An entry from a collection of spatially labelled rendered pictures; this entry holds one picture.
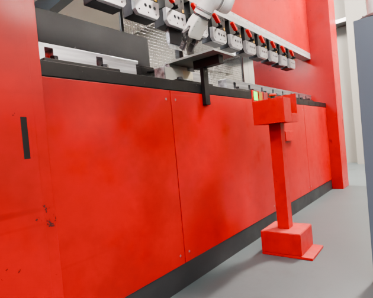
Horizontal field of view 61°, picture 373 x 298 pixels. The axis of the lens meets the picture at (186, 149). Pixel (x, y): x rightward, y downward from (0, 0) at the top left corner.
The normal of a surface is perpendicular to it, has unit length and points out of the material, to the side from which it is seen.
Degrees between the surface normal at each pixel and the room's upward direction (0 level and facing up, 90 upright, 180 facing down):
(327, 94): 90
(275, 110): 90
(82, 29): 90
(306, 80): 90
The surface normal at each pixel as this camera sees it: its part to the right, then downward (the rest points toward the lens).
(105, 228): 0.78, -0.06
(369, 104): -0.69, 0.07
